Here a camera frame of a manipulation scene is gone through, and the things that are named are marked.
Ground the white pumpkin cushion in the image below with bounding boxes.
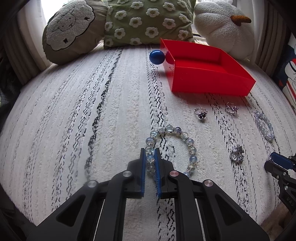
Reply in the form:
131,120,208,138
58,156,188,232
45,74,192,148
194,1,254,60

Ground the grey curtain left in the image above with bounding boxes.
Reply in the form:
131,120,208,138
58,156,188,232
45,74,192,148
3,1,52,86

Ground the grey curtain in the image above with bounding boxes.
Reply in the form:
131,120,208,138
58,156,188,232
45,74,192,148
3,1,52,86
251,1,287,76

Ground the round sheep cushion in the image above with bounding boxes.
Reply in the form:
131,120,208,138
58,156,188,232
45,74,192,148
42,1,108,65

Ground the green flower pillow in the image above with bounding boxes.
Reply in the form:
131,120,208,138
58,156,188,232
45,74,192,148
104,0,196,49

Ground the white black striped blanket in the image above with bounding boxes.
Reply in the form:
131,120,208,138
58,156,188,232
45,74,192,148
1,46,295,240

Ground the silver ring dark stone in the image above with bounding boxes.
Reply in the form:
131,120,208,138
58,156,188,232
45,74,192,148
194,107,208,121

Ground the grey curtain right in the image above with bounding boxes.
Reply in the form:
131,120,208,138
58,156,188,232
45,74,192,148
251,1,287,76

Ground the red plastic tray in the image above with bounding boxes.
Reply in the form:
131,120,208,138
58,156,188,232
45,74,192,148
161,39,255,96

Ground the small pale blue bracelet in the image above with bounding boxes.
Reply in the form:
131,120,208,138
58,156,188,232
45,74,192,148
254,111,276,142

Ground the large clear bead bracelet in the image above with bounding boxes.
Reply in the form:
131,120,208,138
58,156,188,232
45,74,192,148
144,124,199,179

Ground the silver ring blue crystal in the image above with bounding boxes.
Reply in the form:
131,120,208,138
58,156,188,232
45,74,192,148
229,145,244,164

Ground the blue ball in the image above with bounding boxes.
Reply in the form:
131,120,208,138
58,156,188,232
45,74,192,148
149,50,166,65

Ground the astronaut print pillow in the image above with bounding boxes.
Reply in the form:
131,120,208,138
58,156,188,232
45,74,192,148
277,34,295,111

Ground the silver band ring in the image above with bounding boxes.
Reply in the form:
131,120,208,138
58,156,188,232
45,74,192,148
225,101,239,116

